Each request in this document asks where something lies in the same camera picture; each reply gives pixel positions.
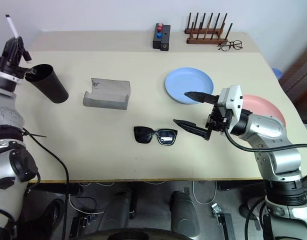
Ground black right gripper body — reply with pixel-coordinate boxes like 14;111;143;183
205;103;233;134

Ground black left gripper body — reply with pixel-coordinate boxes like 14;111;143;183
0;56;37;79

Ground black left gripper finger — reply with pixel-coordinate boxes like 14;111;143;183
2;37;17;64
15;36;26;64

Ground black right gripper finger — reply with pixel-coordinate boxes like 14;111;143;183
184;91;221;105
172;118;212;141

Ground black plastic cup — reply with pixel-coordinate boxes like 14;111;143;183
24;63;70;104

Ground thin dark-framed clear glasses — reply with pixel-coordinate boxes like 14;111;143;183
217;40;244;52

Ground grey glasses case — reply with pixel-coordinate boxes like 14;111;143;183
82;77;131;111

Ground blue plate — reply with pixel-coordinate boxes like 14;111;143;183
164;67;215;105

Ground black sunglasses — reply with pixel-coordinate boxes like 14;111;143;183
133;126;179;146

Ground pink plate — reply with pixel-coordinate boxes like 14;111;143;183
239;94;287;128

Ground brown wooden peg rack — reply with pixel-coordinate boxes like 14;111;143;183
184;12;234;45

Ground black box with coloured buttons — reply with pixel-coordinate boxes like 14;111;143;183
152;23;172;52

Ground blue round container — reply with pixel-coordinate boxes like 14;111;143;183
271;67;284;81

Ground large dark grey rounded shape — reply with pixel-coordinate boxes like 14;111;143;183
169;191;202;238

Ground brown wooden cabinet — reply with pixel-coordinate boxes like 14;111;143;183
278;41;307;123

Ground small dark grey rounded shape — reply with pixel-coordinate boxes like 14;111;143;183
103;189;139;231

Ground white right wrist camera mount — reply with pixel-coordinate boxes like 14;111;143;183
216;84;244;119

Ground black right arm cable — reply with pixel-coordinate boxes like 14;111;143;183
223;127;307;153

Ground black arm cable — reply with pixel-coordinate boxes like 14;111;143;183
223;127;307;153
22;127;71;240

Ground white floor cable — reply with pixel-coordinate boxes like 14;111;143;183
192;180;218;205

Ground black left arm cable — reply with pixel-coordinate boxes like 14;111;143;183
22;127;71;240

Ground black table frame bar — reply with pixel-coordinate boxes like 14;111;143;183
27;183;81;197

